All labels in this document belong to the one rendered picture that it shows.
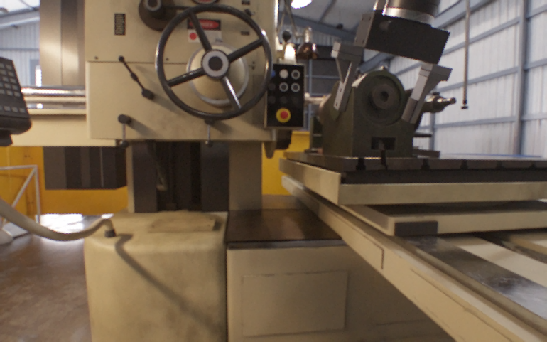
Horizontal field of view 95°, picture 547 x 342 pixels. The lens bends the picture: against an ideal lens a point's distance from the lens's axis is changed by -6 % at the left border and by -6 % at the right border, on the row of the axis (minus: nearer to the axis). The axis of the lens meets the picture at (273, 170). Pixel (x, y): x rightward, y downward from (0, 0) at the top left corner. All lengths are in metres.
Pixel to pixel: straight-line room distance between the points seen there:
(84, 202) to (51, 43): 2.35
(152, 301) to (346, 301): 0.90
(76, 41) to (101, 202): 2.34
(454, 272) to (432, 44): 0.56
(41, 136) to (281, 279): 1.36
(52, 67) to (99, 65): 0.91
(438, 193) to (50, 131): 1.73
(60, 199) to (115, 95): 3.11
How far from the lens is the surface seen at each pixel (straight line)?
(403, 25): 0.48
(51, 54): 2.21
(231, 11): 1.00
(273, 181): 3.60
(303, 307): 1.42
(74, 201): 4.17
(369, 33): 0.46
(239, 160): 1.79
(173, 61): 1.21
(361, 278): 1.46
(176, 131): 1.17
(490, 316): 0.72
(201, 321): 1.43
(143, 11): 1.28
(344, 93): 0.47
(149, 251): 1.32
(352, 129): 0.93
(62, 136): 1.67
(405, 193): 0.99
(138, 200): 1.93
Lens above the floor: 1.03
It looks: 5 degrees down
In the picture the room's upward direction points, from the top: 1 degrees clockwise
